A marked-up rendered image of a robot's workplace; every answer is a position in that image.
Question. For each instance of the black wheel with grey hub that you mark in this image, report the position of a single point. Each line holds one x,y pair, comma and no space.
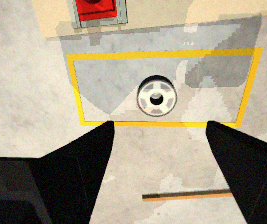
156,107

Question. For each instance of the yellow rectangular outline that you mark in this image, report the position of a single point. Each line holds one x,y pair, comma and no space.
257,52

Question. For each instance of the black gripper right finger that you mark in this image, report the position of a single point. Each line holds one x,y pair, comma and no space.
242,160

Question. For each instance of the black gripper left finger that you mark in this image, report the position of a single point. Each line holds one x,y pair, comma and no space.
62,185

